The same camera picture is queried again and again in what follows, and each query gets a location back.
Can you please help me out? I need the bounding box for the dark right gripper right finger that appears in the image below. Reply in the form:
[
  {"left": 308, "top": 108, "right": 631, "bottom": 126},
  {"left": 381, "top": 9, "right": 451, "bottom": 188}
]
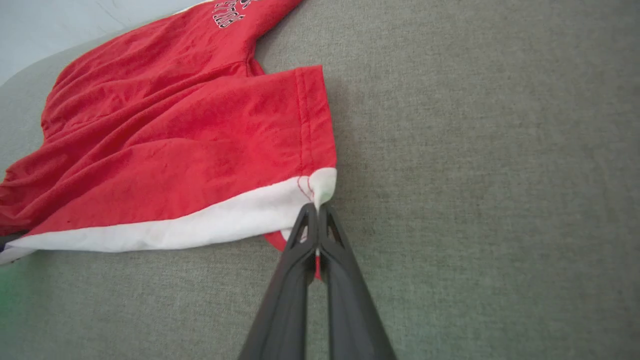
[{"left": 318, "top": 202, "right": 398, "bottom": 360}]

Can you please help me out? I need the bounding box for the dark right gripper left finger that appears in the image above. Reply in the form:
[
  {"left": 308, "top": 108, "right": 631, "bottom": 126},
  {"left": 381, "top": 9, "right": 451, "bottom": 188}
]
[{"left": 238, "top": 202, "right": 319, "bottom": 360}]

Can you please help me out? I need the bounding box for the red garment with white trim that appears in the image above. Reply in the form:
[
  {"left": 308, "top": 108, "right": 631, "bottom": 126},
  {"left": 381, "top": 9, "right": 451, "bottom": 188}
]
[{"left": 0, "top": 0, "right": 339, "bottom": 282}]

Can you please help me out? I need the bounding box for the grey fabric sofa cushion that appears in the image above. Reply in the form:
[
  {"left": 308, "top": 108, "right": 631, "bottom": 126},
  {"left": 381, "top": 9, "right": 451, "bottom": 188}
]
[{"left": 0, "top": 0, "right": 640, "bottom": 360}]

